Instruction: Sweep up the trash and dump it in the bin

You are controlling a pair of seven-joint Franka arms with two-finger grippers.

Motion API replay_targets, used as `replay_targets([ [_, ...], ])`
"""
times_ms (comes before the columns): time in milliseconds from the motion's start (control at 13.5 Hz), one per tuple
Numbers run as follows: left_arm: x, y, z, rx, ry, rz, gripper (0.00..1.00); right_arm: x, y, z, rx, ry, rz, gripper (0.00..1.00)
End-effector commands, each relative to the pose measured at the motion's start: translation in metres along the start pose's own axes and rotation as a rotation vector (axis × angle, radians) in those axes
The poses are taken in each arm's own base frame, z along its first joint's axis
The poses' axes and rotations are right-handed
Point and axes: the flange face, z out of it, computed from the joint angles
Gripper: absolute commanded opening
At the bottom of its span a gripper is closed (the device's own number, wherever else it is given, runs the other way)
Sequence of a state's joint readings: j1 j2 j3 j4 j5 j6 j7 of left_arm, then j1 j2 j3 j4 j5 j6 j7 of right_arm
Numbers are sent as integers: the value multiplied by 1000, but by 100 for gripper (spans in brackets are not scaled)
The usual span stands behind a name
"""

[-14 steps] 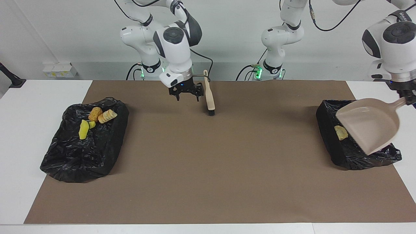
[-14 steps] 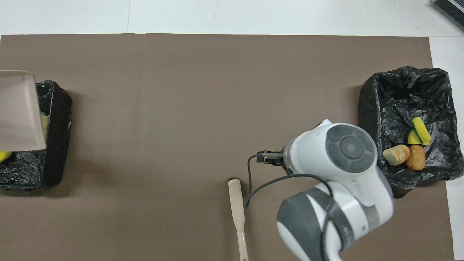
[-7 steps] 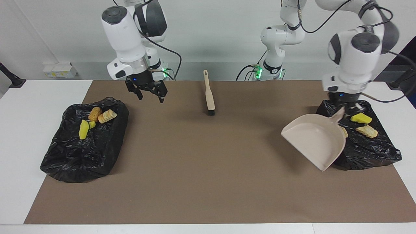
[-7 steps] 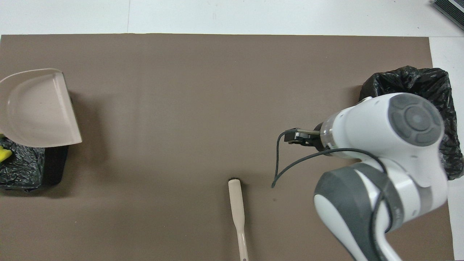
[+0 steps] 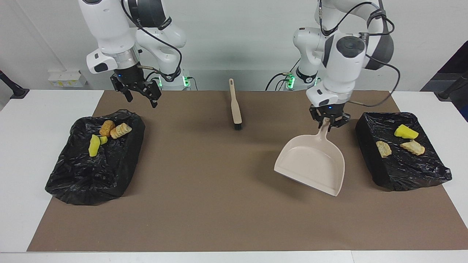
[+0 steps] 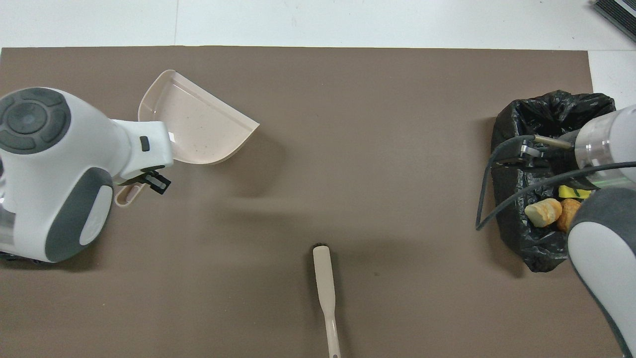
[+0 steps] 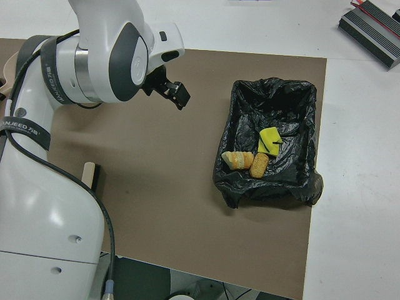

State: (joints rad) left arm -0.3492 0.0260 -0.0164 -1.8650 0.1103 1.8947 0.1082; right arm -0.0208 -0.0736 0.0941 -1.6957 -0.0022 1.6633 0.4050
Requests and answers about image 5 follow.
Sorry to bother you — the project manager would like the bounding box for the beige plastic dustpan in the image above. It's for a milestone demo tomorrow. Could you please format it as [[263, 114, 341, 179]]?
[[273, 117, 346, 197]]

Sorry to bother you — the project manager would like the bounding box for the yellow sponge piece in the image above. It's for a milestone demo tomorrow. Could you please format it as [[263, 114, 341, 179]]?
[[88, 134, 102, 158], [394, 124, 419, 140]]

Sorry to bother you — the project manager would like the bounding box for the beige brush with black bristles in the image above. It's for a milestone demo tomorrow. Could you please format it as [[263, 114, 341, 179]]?
[[229, 78, 244, 131]]

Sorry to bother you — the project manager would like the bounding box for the large black bag-lined bin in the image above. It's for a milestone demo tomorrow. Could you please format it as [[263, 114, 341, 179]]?
[[45, 109, 146, 206]]

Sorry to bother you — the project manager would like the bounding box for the small black bag-lined bin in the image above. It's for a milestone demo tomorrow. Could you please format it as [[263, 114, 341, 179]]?
[[355, 111, 453, 191]]

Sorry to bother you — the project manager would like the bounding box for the white socket box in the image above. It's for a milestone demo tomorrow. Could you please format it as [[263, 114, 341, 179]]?
[[48, 70, 87, 88]]

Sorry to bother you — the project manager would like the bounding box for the black stand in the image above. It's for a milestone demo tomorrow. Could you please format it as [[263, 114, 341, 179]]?
[[0, 70, 30, 99], [435, 71, 468, 101]]

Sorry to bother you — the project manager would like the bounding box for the brown table mat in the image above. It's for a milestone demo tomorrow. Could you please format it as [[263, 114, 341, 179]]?
[[27, 90, 468, 252]]

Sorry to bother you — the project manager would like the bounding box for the dark partition panel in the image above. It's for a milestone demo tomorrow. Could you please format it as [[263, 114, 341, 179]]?
[[420, 40, 468, 122]]

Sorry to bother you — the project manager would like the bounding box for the black base cable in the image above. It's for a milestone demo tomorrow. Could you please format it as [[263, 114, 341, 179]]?
[[141, 70, 199, 91], [265, 72, 293, 91]]

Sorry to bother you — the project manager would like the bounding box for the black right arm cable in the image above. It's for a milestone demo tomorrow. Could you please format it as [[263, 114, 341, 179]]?
[[121, 0, 183, 83]]

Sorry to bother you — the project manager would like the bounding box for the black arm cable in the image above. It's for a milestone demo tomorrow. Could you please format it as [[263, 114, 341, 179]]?
[[121, 0, 183, 83], [317, 0, 401, 108]]

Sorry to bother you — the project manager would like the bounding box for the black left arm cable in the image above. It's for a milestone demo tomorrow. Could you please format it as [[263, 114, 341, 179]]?
[[317, 0, 401, 108]]

